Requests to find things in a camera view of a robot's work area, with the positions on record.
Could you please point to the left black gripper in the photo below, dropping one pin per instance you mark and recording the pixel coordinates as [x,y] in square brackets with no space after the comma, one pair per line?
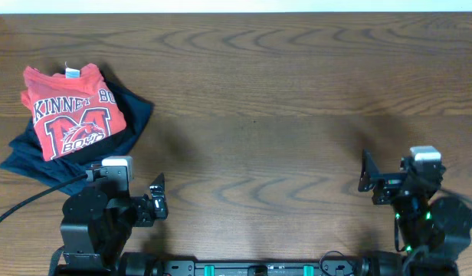
[151,207]

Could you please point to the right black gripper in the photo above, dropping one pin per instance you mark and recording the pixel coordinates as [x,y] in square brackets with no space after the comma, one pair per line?
[389,182]

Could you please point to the red t-shirt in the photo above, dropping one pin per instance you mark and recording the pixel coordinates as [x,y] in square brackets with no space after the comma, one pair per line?
[70,113]

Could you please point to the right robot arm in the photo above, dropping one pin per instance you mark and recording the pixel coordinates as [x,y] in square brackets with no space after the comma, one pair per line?
[432,224]

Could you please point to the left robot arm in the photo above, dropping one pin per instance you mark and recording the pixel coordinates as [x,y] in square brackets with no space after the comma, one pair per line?
[99,220]

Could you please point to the black folded polo shirt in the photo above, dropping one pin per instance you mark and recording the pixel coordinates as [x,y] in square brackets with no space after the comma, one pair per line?
[136,111]

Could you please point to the navy folded shirt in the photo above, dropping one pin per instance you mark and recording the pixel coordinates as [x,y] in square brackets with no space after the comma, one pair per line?
[26,159]

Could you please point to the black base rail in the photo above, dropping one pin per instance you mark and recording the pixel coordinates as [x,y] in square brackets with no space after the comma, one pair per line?
[332,263]

